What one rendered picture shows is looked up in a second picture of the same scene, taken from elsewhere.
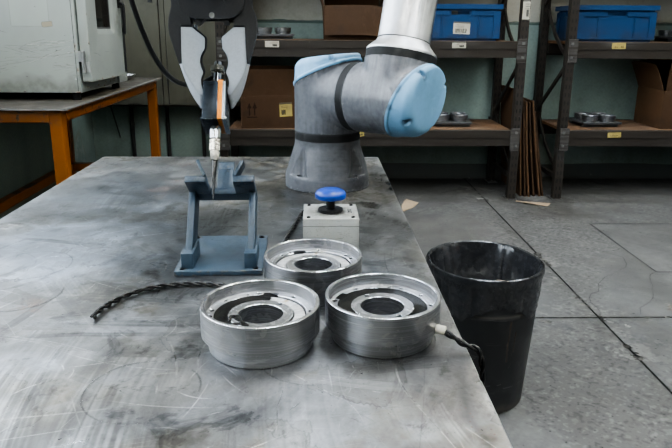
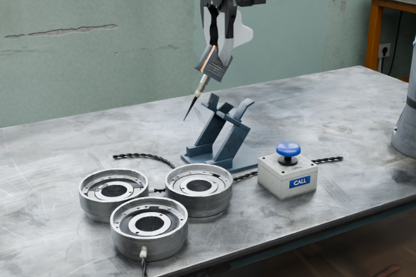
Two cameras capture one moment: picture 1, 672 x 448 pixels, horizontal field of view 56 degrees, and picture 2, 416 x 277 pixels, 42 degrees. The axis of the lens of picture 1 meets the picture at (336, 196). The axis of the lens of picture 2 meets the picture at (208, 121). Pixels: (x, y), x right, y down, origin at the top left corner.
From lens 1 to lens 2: 0.75 m
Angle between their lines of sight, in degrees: 62
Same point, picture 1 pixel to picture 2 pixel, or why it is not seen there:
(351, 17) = not seen: outside the picture
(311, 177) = (397, 134)
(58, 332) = (96, 156)
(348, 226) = (277, 177)
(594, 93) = not seen: outside the picture
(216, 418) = (37, 218)
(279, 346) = (86, 208)
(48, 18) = not seen: outside the picture
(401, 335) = (116, 240)
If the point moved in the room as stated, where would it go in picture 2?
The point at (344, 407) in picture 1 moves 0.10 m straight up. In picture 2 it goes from (59, 250) to (51, 185)
